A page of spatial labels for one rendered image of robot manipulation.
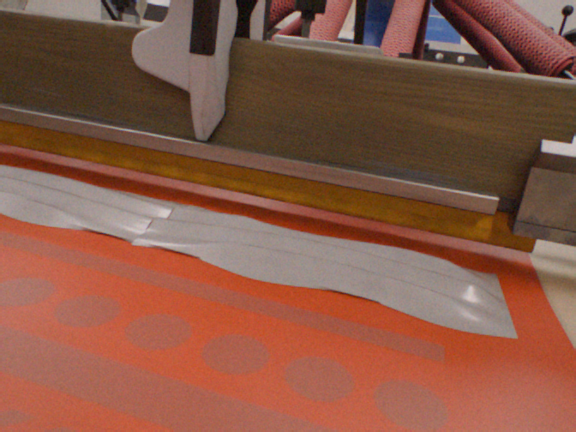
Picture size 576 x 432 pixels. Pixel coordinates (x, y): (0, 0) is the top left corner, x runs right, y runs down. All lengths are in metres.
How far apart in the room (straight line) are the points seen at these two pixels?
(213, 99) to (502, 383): 0.21
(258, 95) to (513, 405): 0.21
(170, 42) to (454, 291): 0.21
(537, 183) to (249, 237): 0.15
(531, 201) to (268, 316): 0.16
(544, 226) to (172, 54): 0.23
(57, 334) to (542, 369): 0.17
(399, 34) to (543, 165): 0.56
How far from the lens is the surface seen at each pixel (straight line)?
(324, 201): 0.31
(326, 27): 0.82
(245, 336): 0.18
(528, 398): 0.19
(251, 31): 0.34
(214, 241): 0.25
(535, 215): 0.28
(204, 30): 0.28
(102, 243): 0.25
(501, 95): 0.29
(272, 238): 0.25
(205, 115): 0.30
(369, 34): 1.11
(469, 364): 0.19
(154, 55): 0.31
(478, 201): 0.28
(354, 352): 0.18
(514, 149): 0.29
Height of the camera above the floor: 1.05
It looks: 18 degrees down
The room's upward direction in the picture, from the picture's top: 8 degrees clockwise
